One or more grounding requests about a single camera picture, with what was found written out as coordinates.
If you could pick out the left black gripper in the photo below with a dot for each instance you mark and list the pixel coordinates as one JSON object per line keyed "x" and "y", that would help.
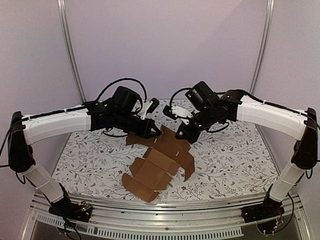
{"x": 145, "y": 133}

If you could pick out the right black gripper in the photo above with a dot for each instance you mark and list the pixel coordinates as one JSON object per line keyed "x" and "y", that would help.
{"x": 188, "y": 127}

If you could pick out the brown cardboard box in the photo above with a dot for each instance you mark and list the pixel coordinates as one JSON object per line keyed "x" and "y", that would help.
{"x": 153, "y": 172}

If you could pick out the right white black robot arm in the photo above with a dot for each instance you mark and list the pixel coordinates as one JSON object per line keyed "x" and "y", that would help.
{"x": 239, "y": 105}

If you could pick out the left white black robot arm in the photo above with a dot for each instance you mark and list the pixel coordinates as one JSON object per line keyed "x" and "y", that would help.
{"x": 125, "y": 111}

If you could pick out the floral patterned table mat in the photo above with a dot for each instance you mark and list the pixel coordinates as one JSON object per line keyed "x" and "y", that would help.
{"x": 223, "y": 163}

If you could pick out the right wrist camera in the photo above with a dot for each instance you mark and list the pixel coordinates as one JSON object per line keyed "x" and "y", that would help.
{"x": 177, "y": 112}

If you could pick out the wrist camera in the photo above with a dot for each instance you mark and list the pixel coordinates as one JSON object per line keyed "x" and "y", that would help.
{"x": 148, "y": 107}
{"x": 177, "y": 112}

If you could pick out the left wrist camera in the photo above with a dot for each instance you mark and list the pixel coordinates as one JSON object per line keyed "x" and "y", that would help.
{"x": 148, "y": 107}

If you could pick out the front aluminium rail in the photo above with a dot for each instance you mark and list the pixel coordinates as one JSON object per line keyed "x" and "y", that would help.
{"x": 116, "y": 219}

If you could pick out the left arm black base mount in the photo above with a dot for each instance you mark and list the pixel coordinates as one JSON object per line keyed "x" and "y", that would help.
{"x": 65, "y": 208}

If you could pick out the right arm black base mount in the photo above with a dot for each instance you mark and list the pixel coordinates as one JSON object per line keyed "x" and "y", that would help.
{"x": 269, "y": 208}

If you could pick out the right aluminium frame post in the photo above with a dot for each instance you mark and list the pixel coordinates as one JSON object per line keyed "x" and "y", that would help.
{"x": 270, "y": 4}

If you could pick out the aluminium frame post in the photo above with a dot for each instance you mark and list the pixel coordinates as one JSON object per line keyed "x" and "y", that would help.
{"x": 61, "y": 6}
{"x": 270, "y": 4}

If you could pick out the left aluminium frame post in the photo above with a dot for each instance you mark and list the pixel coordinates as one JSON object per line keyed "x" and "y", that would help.
{"x": 61, "y": 6}

